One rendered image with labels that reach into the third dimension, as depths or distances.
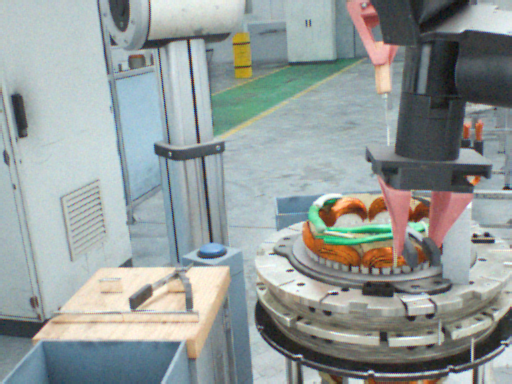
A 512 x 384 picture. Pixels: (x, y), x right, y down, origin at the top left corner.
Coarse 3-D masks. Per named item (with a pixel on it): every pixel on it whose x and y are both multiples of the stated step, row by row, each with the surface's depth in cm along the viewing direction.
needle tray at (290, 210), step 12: (348, 192) 116; (360, 192) 116; (372, 192) 116; (276, 204) 112; (288, 204) 116; (300, 204) 116; (312, 204) 116; (276, 216) 106; (288, 216) 106; (300, 216) 106
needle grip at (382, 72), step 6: (378, 42) 73; (378, 48) 73; (378, 66) 73; (384, 66) 73; (378, 72) 73; (384, 72) 73; (378, 78) 73; (384, 78) 73; (378, 84) 73; (384, 84) 72; (390, 84) 73; (378, 90) 73; (384, 90) 72; (390, 90) 73
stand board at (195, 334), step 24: (96, 288) 82; (192, 288) 80; (216, 288) 79; (216, 312) 77; (48, 336) 70; (72, 336) 70; (96, 336) 69; (120, 336) 69; (144, 336) 68; (168, 336) 68; (192, 336) 68
